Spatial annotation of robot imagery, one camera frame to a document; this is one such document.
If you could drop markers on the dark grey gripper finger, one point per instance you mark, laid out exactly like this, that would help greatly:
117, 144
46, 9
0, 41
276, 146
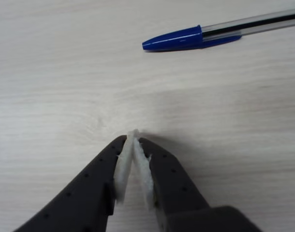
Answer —
84, 188
176, 188

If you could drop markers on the blue capped clear ballpoint pen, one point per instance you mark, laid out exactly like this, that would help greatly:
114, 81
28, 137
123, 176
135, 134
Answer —
176, 39

